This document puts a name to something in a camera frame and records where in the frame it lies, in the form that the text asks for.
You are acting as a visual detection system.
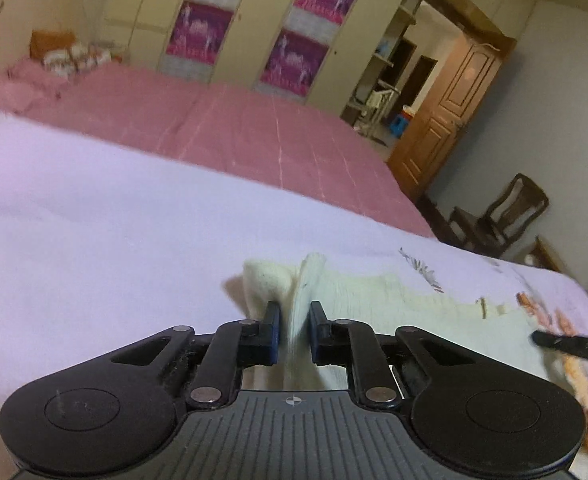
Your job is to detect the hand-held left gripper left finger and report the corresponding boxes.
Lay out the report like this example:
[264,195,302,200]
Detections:
[110,300,282,409]

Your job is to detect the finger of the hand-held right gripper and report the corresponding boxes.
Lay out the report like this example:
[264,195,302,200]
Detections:
[530,329,588,368]

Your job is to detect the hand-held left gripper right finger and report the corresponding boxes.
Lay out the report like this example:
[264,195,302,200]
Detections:
[308,300,480,409]

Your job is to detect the white knit sweater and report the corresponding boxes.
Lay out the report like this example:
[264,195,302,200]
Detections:
[223,251,588,393]

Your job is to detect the wooden bench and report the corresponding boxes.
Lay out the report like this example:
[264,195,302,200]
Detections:
[522,235,575,275]

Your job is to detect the dark wooden chair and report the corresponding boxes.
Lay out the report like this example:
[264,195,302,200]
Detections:
[448,173,550,260]

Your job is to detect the purple floral blanket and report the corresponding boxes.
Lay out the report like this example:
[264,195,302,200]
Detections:
[0,104,588,480]

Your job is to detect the pink bed sheet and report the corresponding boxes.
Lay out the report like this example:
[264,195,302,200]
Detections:
[0,55,441,239]

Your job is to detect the wooden door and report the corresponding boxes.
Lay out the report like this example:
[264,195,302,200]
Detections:
[388,35,505,197]

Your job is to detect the open shelf unit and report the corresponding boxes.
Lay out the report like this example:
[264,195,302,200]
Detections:
[343,0,421,132]

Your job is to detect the cream wardrobe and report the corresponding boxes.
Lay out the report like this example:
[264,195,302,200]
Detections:
[94,0,425,117]

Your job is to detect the brown white patterned pillow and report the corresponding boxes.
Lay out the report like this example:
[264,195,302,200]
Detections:
[41,41,126,79]

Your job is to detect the orange pillow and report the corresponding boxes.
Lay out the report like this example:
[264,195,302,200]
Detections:
[29,29,78,61]

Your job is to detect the cream curved headboard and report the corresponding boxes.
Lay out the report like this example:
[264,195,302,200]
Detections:
[0,0,97,88]

